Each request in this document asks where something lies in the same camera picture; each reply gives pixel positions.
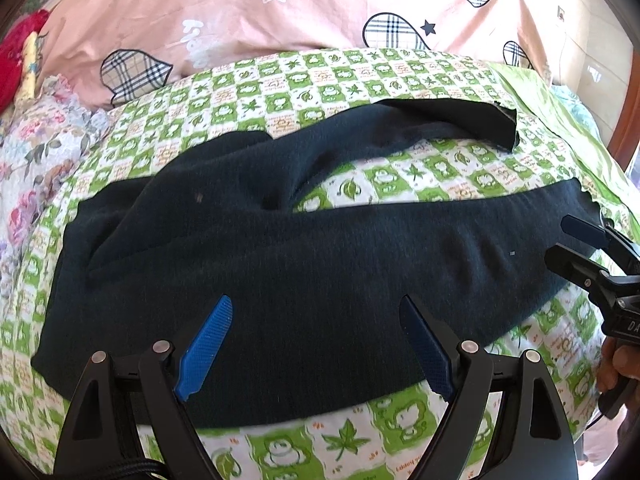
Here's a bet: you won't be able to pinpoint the yellow patterned cloth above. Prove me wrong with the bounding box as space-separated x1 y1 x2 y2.
15 32 38 103

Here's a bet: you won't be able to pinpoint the light blue cloth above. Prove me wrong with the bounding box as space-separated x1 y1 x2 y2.
551 84 601 140

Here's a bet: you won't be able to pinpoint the brown wooden door frame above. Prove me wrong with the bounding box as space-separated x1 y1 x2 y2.
608 50 640 170

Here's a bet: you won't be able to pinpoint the green checkered frog bedsheet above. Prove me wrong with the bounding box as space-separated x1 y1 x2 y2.
1 49 639 479

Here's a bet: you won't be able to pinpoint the black pants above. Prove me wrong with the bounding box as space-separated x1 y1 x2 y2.
32 99 600 428

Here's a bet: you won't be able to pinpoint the pink heart-print quilt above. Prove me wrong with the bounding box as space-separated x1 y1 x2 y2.
40 0 549 108

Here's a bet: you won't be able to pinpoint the right hand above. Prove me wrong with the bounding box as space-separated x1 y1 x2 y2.
596 336 640 393

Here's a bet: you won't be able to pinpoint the red sequined blanket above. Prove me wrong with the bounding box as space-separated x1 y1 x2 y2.
0 9 50 113

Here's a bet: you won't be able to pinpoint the floral ruffled pillow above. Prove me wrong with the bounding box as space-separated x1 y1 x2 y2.
1 75 111 302

